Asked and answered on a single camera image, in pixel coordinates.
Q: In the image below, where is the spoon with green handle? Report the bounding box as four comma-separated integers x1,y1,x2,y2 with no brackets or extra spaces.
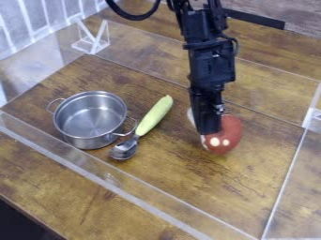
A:
109,96,172,160

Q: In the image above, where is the clear acrylic triangle bracket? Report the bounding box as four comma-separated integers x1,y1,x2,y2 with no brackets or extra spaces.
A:
70,20,110,54

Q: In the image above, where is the small silver pot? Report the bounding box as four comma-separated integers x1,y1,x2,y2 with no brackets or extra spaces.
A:
46,91,136,150

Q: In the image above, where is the plush red cap mushroom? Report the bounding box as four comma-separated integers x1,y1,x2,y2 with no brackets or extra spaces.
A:
200,114,241,155

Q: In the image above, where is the black bar on table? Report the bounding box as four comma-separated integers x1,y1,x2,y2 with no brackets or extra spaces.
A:
201,3,287,31

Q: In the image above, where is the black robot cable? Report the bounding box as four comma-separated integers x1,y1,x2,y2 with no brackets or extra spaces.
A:
104,0,163,22

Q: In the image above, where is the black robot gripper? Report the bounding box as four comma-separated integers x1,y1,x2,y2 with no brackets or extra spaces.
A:
188,40,235,135

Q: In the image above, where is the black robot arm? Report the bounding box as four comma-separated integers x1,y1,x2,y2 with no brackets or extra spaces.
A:
167,0,237,135

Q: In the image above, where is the clear acrylic enclosure wall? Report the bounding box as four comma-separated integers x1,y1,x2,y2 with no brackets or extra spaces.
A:
0,19,321,240

